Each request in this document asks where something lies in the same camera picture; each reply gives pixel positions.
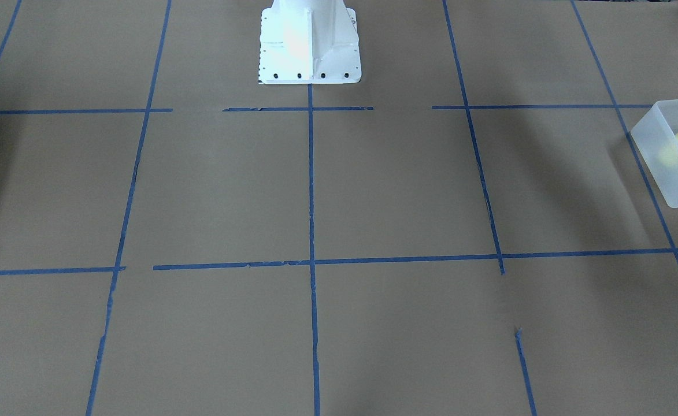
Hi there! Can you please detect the clear plastic storage box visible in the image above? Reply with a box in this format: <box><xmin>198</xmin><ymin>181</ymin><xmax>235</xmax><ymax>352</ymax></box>
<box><xmin>631</xmin><ymin>99</ymin><xmax>678</xmax><ymax>208</ymax></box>

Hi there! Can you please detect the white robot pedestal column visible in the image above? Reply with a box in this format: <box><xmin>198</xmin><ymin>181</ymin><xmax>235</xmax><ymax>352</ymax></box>
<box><xmin>258</xmin><ymin>1</ymin><xmax>362</xmax><ymax>85</ymax></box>

